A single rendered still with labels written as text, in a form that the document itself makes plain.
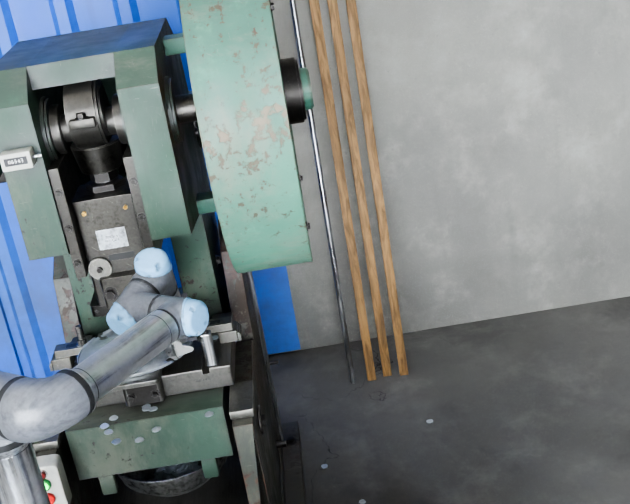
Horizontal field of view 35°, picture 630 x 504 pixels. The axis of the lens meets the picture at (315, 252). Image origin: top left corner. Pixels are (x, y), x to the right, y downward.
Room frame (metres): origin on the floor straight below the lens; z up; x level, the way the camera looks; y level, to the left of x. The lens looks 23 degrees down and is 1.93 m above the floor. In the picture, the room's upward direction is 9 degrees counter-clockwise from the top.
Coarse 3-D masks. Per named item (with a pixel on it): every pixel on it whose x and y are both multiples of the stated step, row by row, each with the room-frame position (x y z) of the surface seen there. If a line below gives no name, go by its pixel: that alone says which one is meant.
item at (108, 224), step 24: (96, 192) 2.31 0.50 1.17; (120, 192) 2.29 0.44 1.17; (96, 216) 2.27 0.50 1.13; (120, 216) 2.27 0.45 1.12; (96, 240) 2.27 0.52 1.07; (120, 240) 2.27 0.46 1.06; (96, 264) 2.26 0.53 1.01; (120, 264) 2.27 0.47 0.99; (96, 288) 2.27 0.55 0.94; (120, 288) 2.24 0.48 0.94
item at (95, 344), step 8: (112, 336) 2.31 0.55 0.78; (88, 344) 2.29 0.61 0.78; (96, 344) 2.28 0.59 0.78; (104, 344) 2.28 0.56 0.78; (184, 344) 2.21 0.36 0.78; (80, 352) 2.25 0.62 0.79; (88, 352) 2.25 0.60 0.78; (80, 360) 2.21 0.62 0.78; (152, 360) 2.15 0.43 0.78; (160, 360) 2.14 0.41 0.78; (144, 368) 2.12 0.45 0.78; (152, 368) 2.11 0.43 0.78; (160, 368) 2.10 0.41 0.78; (136, 376) 2.09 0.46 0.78
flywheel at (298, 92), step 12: (288, 60) 2.34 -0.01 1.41; (288, 72) 2.30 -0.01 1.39; (300, 72) 2.33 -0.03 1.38; (288, 84) 2.28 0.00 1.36; (300, 84) 2.29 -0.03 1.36; (288, 96) 2.28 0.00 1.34; (300, 96) 2.28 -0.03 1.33; (312, 96) 2.31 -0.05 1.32; (288, 108) 2.28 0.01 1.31; (300, 108) 2.28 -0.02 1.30; (312, 108) 2.33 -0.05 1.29; (300, 120) 2.31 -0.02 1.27
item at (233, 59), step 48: (192, 0) 2.06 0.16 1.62; (240, 0) 2.05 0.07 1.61; (192, 48) 2.00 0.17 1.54; (240, 48) 1.99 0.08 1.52; (240, 96) 1.96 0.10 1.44; (240, 144) 1.95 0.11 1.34; (288, 144) 1.94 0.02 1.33; (240, 192) 1.96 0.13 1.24; (288, 192) 1.96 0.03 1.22; (240, 240) 2.01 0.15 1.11; (288, 240) 2.02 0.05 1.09
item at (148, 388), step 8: (144, 376) 2.08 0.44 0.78; (152, 376) 2.08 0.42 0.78; (160, 376) 2.09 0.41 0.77; (120, 384) 2.06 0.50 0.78; (128, 384) 2.06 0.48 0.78; (136, 384) 2.06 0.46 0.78; (144, 384) 2.06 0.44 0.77; (152, 384) 2.06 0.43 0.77; (160, 384) 2.18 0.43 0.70; (128, 392) 2.18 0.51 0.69; (136, 392) 2.18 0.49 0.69; (144, 392) 2.18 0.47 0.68; (152, 392) 2.17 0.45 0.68; (160, 392) 2.18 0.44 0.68; (128, 400) 2.17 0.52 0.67; (136, 400) 2.18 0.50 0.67; (144, 400) 2.18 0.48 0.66; (152, 400) 2.18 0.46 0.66; (160, 400) 2.18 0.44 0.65
